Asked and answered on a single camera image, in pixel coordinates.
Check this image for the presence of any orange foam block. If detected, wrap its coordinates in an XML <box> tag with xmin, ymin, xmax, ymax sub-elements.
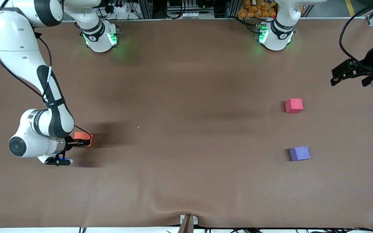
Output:
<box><xmin>73</xmin><ymin>132</ymin><xmax>93</xmax><ymax>147</ymax></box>

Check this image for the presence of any red foam block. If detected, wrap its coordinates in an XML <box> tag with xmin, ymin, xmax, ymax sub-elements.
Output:
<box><xmin>285</xmin><ymin>98</ymin><xmax>303</xmax><ymax>114</ymax></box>

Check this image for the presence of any blue foam block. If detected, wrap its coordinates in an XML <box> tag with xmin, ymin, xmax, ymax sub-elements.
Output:
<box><xmin>289</xmin><ymin>146</ymin><xmax>311</xmax><ymax>161</ymax></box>

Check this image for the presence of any brown table mat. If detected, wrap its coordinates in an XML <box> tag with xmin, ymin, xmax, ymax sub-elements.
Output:
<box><xmin>0</xmin><ymin>18</ymin><xmax>373</xmax><ymax>228</ymax></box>

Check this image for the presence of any pile of orange objects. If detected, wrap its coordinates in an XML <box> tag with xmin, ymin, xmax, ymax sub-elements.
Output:
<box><xmin>237</xmin><ymin>0</ymin><xmax>277</xmax><ymax>18</ymax></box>

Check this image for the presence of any white power strip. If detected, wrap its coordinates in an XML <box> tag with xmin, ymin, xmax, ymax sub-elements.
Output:
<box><xmin>107</xmin><ymin>3</ymin><xmax>129</xmax><ymax>13</ymax></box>

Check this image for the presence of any white connector strip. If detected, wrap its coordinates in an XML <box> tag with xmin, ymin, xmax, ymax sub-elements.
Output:
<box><xmin>180</xmin><ymin>12</ymin><xmax>214</xmax><ymax>18</ymax></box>

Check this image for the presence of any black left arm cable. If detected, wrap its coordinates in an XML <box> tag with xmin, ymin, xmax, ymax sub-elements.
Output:
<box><xmin>339</xmin><ymin>0</ymin><xmax>373</xmax><ymax>73</ymax></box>

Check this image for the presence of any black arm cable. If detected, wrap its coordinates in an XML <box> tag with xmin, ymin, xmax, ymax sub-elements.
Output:
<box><xmin>0</xmin><ymin>31</ymin><xmax>93</xmax><ymax>144</ymax></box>
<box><xmin>339</xmin><ymin>0</ymin><xmax>373</xmax><ymax>73</ymax></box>

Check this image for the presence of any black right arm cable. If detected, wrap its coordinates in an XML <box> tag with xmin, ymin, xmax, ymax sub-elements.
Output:
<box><xmin>0</xmin><ymin>31</ymin><xmax>93</xmax><ymax>144</ymax></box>

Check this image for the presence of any brown bar under bracket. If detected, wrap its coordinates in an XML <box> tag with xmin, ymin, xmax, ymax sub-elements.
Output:
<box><xmin>177</xmin><ymin>215</ymin><xmax>194</xmax><ymax>233</ymax></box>

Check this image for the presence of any grey metal table bracket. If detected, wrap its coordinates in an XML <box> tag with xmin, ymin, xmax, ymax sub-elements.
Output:
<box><xmin>180</xmin><ymin>215</ymin><xmax>198</xmax><ymax>225</ymax></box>

